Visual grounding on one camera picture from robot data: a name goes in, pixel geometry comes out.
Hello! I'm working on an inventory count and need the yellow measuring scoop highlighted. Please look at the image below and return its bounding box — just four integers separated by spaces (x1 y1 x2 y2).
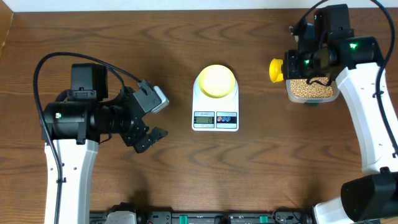
269 58 284 83

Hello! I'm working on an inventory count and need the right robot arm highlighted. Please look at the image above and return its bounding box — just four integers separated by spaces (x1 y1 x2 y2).
269 36 397 223

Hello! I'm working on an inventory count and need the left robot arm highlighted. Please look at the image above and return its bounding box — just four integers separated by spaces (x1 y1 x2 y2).
44 63 169 223

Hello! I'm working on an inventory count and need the white digital kitchen scale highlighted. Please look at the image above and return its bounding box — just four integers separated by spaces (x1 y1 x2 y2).
192 77 239 132

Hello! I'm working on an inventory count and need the yellow plastic bowl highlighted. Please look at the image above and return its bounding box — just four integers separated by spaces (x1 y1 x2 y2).
198 65 236 98

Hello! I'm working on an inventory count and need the pile of soybeans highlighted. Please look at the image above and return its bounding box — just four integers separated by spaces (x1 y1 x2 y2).
290 77 335 98

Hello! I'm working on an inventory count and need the clear plastic container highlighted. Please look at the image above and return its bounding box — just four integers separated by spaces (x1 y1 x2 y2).
286 77 340 103

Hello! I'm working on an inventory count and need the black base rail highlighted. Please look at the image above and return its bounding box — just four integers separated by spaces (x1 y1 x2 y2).
88 202 315 224

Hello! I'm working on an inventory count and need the left black cable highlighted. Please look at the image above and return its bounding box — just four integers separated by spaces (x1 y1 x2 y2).
32 51 144 224

